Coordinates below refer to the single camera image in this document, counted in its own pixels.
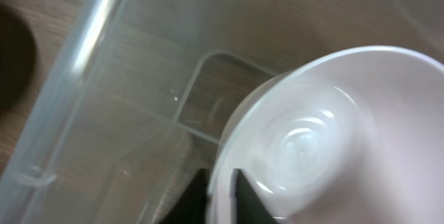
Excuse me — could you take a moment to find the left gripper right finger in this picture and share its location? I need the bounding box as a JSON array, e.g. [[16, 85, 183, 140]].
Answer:
[[230, 169, 278, 224]]

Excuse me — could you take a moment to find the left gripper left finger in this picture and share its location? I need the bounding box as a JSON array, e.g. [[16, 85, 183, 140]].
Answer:
[[159, 169, 210, 224]]

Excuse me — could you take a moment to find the pink bowl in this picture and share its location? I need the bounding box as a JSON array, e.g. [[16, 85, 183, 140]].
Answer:
[[206, 46, 443, 223]]

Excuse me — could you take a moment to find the clear plastic storage container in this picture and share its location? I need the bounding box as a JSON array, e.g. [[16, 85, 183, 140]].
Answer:
[[1, 0, 443, 223]]

